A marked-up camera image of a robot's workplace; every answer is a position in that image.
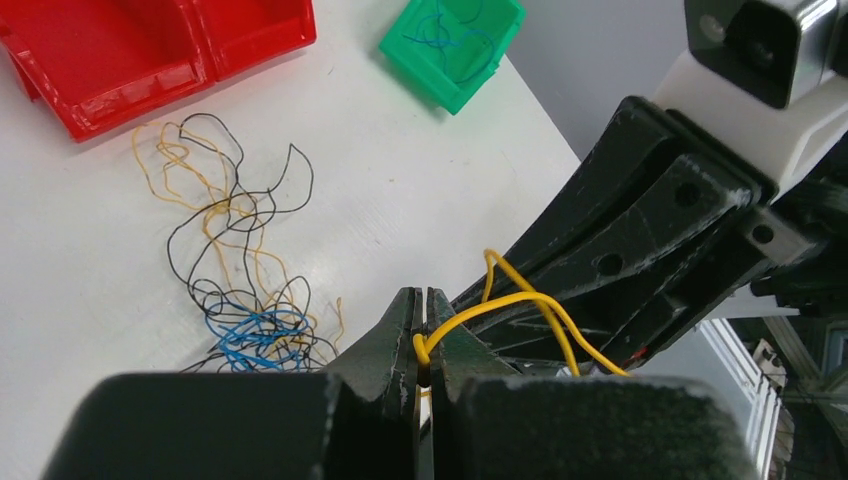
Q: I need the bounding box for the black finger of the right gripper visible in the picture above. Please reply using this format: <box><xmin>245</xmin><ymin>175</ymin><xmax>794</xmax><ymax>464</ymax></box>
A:
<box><xmin>450</xmin><ymin>95</ymin><xmax>776</xmax><ymax>372</ymax></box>

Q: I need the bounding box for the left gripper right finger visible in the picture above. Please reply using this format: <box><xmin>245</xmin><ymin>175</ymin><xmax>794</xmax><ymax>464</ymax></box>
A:
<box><xmin>429</xmin><ymin>327</ymin><xmax>760</xmax><ymax>479</ymax></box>

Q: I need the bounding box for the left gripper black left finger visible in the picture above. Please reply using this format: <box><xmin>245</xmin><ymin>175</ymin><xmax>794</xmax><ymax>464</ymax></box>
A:
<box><xmin>44</xmin><ymin>287</ymin><xmax>423</xmax><ymax>479</ymax></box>

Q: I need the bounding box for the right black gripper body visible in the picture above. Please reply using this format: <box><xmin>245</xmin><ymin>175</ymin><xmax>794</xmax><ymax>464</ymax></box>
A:
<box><xmin>731</xmin><ymin>136</ymin><xmax>847</xmax><ymax>318</ymax></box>

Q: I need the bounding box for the yellow wire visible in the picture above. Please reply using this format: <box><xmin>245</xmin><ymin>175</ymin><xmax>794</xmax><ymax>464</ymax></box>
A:
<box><xmin>411</xmin><ymin>248</ymin><xmax>631</xmax><ymax>399</ymax></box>

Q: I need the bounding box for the wire bundle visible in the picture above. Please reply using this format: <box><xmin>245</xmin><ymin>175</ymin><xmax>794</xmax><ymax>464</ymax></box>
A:
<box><xmin>130</xmin><ymin>112</ymin><xmax>347</xmax><ymax>374</ymax></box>

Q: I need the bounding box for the blue wire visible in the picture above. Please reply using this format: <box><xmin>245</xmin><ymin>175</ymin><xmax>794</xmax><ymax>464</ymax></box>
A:
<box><xmin>400</xmin><ymin>0</ymin><xmax>498</xmax><ymax>84</ymax></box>

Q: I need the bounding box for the green plastic bin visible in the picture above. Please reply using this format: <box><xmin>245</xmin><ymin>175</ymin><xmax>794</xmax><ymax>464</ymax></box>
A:
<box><xmin>379</xmin><ymin>0</ymin><xmax>526</xmax><ymax>115</ymax></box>

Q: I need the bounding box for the right red bin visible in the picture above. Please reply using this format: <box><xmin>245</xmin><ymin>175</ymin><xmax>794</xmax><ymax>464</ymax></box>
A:
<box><xmin>192</xmin><ymin>0</ymin><xmax>317</xmax><ymax>81</ymax></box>

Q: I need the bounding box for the red bin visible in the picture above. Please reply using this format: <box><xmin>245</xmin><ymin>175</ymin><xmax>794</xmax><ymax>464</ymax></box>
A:
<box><xmin>1</xmin><ymin>1</ymin><xmax>213</xmax><ymax>143</ymax></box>
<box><xmin>192</xmin><ymin>0</ymin><xmax>317</xmax><ymax>81</ymax></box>

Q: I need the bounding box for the left red bin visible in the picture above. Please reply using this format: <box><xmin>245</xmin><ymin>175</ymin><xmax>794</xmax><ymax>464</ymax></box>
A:
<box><xmin>1</xmin><ymin>1</ymin><xmax>213</xmax><ymax>143</ymax></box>

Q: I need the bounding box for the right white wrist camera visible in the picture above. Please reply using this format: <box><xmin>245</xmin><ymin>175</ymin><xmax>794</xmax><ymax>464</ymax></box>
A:
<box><xmin>653</xmin><ymin>1</ymin><xmax>847</xmax><ymax>195</ymax></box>

